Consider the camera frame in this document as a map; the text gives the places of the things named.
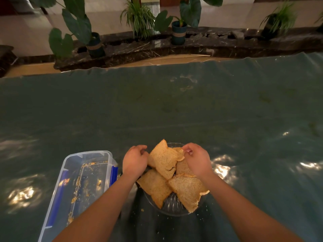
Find person's right hand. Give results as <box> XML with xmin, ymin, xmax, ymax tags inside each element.
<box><xmin>181</xmin><ymin>143</ymin><xmax>215</xmax><ymax>178</ymax></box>

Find person's left hand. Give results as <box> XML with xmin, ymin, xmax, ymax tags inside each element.
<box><xmin>123</xmin><ymin>145</ymin><xmax>150</xmax><ymax>178</ymax></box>

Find clear glass bowl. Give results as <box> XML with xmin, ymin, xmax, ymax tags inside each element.
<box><xmin>136</xmin><ymin>143</ymin><xmax>210</xmax><ymax>217</ymax></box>

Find person's right forearm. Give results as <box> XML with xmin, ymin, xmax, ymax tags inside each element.
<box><xmin>199</xmin><ymin>171</ymin><xmax>305</xmax><ymax>242</ymax></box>

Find person's left forearm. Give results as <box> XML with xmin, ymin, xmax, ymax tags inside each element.
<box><xmin>52</xmin><ymin>172</ymin><xmax>142</xmax><ymax>242</ymax></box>

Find large folded brown bread slice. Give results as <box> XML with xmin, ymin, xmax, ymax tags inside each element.
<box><xmin>148</xmin><ymin>139</ymin><xmax>185</xmax><ymax>180</ymax></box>

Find green plastic tablecloth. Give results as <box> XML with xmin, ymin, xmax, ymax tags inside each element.
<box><xmin>0</xmin><ymin>51</ymin><xmax>323</xmax><ymax>242</ymax></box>

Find clear plastic container blue clips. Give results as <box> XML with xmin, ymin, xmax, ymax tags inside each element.
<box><xmin>38</xmin><ymin>151</ymin><xmax>119</xmax><ymax>242</ymax></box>

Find dark marble ledge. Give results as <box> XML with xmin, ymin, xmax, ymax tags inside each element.
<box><xmin>0</xmin><ymin>26</ymin><xmax>323</xmax><ymax>72</ymax></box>

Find large-leaf plant in teal pot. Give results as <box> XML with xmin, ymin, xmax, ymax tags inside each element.
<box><xmin>154</xmin><ymin>0</ymin><xmax>224</xmax><ymax>46</ymax></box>

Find large-leaf plant in dark pot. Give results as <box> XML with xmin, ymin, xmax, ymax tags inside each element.
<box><xmin>27</xmin><ymin>0</ymin><xmax>106</xmax><ymax>59</ymax></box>

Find spider plant in dark pot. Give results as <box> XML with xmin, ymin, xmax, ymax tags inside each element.
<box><xmin>259</xmin><ymin>0</ymin><xmax>298</xmax><ymax>39</ymax></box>

